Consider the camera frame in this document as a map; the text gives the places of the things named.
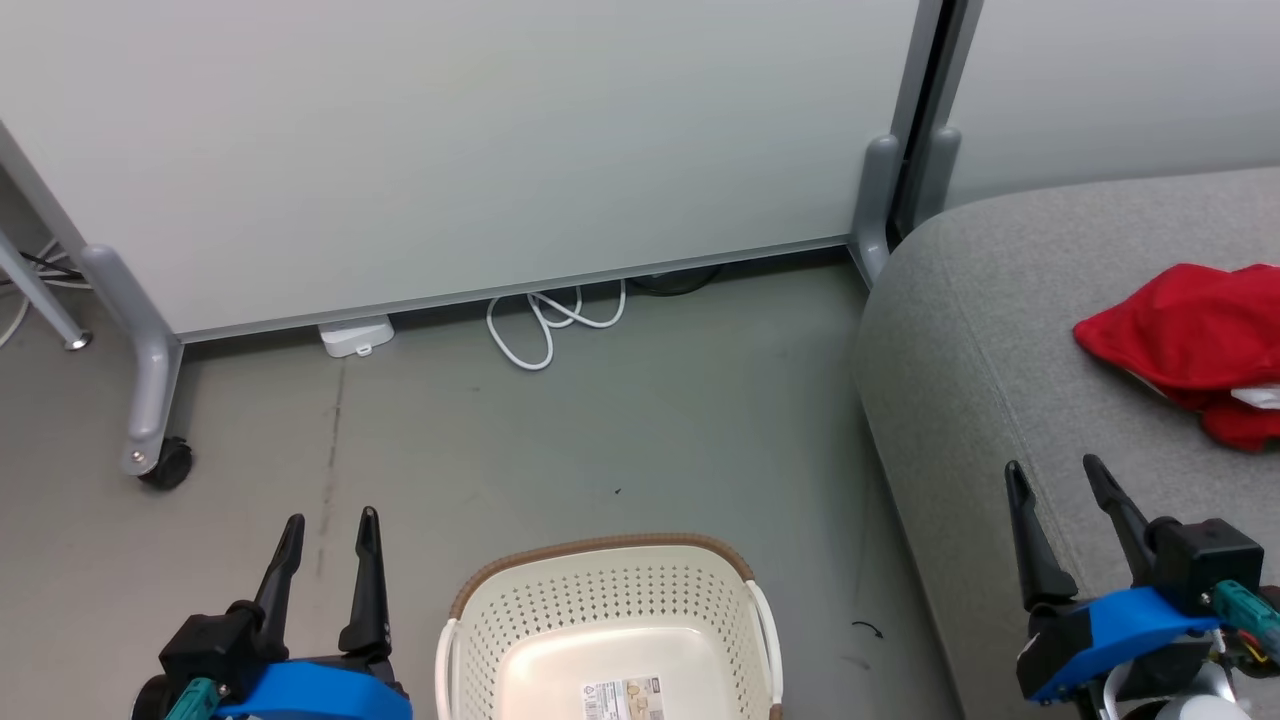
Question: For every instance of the red shirt with white collar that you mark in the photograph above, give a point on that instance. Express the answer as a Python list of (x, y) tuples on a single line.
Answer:
[(1180, 325)]

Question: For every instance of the thin grey metal leg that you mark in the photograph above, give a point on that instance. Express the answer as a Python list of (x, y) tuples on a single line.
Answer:
[(40, 295)]

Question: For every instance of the grey partition foot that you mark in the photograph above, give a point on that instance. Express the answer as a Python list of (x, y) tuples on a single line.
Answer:
[(938, 165), (875, 200)]

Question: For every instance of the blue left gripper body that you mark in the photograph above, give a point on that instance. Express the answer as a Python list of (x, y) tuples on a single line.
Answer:
[(320, 695)]

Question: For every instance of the black caster wheel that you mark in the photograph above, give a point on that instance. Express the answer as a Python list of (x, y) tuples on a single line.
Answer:
[(170, 465)]

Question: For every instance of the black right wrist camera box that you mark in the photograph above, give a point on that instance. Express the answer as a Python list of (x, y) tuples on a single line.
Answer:
[(1205, 560)]

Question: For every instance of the teal left camera connector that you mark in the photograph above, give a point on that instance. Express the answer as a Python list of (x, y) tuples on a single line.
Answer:
[(195, 697)]

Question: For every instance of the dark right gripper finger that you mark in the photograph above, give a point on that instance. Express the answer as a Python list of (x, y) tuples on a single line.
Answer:
[(1125, 520), (1035, 560)]

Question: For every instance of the white power adapter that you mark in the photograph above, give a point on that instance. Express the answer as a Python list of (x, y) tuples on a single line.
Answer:
[(355, 335)]

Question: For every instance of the teal camera connector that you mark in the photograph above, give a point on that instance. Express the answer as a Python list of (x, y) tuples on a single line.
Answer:
[(195, 697), (1240, 603)]

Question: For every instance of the grey partition leg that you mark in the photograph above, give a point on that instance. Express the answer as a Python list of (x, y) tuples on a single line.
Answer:
[(150, 370)]

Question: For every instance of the wide white partition panel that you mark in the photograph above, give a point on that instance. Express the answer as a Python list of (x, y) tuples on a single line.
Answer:
[(450, 150)]

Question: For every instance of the teal right camera connector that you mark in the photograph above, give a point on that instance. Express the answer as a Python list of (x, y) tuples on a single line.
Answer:
[(1240, 603)]

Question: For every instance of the grey fabric sofa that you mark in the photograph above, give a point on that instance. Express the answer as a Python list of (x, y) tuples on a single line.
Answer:
[(980, 350)]

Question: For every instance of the narrow white partition panel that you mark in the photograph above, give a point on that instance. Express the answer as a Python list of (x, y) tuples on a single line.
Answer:
[(1120, 90)]

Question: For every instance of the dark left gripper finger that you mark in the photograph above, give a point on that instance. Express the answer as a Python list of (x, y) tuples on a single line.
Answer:
[(283, 580), (368, 600)]

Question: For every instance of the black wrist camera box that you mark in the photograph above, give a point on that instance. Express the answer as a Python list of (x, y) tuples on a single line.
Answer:
[(1205, 560), (205, 645)]

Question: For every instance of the black round left gripper motor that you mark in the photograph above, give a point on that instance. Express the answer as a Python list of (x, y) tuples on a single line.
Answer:
[(150, 705)]

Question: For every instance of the basket label sticker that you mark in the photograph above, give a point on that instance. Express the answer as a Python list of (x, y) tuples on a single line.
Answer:
[(625, 698)]

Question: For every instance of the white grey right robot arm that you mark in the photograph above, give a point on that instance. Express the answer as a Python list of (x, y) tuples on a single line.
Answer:
[(1200, 705)]

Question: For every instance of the cream perforated laundry basket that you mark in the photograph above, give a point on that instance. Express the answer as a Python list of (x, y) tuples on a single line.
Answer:
[(600, 590)]

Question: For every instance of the small black floor scrap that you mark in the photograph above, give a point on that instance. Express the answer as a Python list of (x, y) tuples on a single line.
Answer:
[(872, 627)]

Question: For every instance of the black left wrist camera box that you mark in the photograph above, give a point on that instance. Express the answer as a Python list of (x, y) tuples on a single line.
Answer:
[(205, 645)]

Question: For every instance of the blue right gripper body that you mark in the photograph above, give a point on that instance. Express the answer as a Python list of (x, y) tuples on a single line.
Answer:
[(1110, 625)]

